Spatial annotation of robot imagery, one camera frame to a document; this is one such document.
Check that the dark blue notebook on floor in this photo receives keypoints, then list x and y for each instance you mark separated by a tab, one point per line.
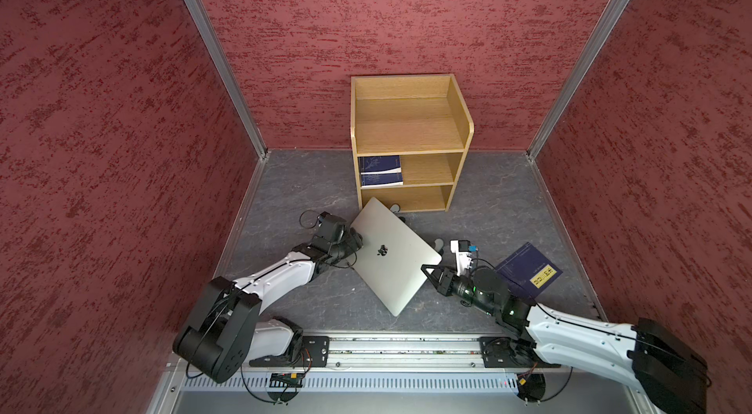
528	272

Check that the silver laptop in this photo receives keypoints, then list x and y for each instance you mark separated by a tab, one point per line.
391	256

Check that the left aluminium corner post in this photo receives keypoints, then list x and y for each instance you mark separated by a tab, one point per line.
201	19

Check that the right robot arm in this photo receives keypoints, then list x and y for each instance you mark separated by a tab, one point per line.
645	357

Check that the wooden shelf unit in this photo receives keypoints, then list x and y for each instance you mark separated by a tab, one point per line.
424	120

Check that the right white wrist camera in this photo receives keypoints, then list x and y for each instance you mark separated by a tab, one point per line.
466	257

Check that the blue books on shelf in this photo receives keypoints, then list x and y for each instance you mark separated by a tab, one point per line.
381	171

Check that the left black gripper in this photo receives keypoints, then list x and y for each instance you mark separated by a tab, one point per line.
353	241

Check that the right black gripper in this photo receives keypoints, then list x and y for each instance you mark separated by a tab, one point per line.
446	279

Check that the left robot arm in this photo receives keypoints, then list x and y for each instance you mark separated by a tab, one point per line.
223	332

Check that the aluminium corner post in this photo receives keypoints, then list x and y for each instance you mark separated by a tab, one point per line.
598	38
201	19

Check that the right aluminium corner post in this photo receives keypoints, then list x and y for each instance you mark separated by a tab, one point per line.
598	38

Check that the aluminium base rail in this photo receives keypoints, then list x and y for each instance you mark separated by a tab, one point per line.
405	352

